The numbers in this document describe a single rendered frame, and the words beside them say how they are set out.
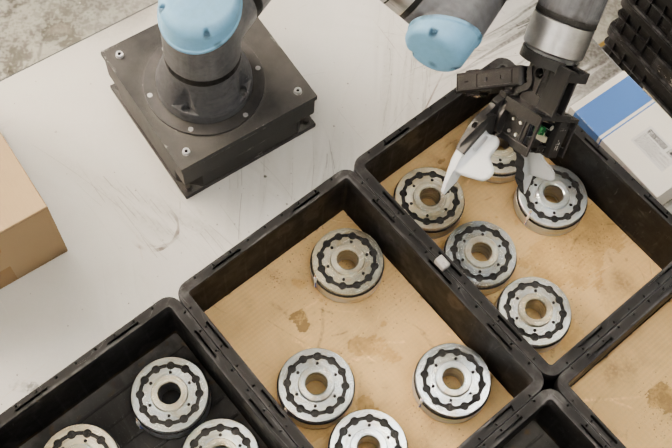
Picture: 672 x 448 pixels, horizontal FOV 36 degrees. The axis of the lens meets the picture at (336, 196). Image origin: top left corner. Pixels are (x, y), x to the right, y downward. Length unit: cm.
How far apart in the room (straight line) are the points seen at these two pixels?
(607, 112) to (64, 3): 155
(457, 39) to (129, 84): 68
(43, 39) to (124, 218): 114
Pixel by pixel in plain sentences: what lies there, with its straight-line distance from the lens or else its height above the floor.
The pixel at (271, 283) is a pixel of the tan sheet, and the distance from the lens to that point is 148.
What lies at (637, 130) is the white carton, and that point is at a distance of 173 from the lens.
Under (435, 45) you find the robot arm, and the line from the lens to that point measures 116.
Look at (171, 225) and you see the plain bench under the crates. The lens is 167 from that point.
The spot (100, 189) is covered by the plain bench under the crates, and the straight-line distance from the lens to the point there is 171.
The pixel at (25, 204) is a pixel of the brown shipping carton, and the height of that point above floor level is 86.
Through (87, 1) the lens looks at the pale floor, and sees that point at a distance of 280.
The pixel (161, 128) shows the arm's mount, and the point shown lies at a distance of 163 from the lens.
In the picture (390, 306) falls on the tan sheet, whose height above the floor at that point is 83.
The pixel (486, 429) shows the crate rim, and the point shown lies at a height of 93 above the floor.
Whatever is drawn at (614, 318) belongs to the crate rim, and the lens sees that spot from 142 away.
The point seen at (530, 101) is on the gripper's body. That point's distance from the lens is 128.
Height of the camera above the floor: 221
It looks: 64 degrees down
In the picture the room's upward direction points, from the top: 6 degrees clockwise
